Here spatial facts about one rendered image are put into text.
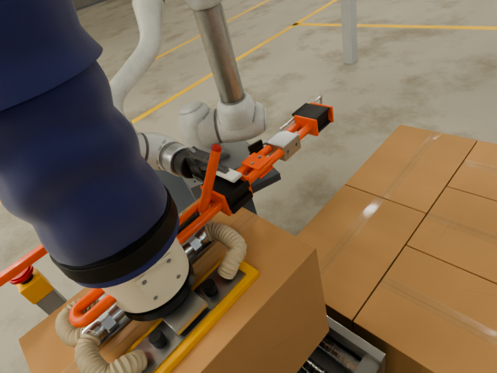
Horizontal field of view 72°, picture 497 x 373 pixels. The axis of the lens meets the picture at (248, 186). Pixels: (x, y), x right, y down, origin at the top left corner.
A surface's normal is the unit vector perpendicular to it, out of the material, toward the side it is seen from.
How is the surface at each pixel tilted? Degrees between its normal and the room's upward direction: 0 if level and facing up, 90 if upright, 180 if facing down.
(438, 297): 0
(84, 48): 69
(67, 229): 78
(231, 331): 0
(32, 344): 0
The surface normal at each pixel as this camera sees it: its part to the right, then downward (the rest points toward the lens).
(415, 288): -0.22, -0.75
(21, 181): -0.12, 0.45
